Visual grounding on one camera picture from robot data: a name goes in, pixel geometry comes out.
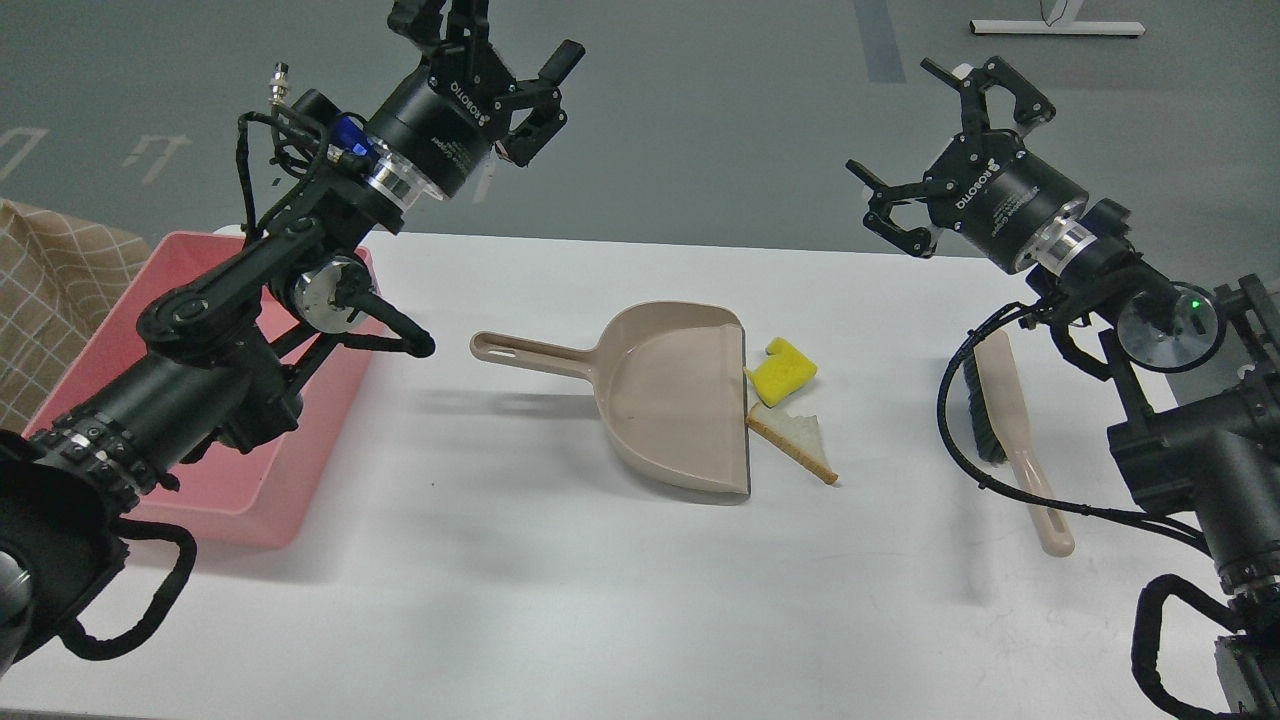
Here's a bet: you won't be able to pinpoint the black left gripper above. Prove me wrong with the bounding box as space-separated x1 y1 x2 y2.
366 1 586 199

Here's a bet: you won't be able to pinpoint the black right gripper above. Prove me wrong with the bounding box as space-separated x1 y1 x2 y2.
846 56 1089 275

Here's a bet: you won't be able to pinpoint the beige hand brush black bristles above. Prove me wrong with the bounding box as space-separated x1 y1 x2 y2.
966 331 1076 559

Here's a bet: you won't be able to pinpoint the yellow sponge piece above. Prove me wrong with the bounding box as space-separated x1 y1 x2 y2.
742 337 818 407

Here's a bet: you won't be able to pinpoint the white bread slice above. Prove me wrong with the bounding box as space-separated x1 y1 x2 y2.
746 402 838 486

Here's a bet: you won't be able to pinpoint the beige plastic dustpan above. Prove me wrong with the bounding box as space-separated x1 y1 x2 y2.
470 301 751 497

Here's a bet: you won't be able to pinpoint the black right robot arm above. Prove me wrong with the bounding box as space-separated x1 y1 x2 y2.
847 56 1279 719

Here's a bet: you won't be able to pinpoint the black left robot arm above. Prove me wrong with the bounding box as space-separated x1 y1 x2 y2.
3 1 585 667

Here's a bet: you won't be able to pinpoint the pink plastic bin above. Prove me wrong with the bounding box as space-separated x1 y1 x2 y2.
22 232 372 548

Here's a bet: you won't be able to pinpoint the white table leg base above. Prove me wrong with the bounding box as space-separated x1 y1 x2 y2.
968 1 1147 38

